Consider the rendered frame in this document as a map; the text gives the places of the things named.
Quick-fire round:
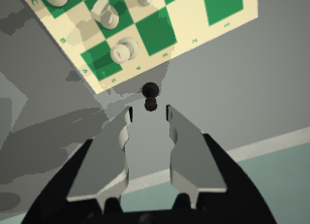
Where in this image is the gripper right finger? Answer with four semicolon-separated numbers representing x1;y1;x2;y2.
166;104;277;224

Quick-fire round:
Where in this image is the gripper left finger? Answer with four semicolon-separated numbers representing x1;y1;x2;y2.
20;106;133;224

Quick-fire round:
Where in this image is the green and cream chessboard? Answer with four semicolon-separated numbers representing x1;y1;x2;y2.
25;0;258;94

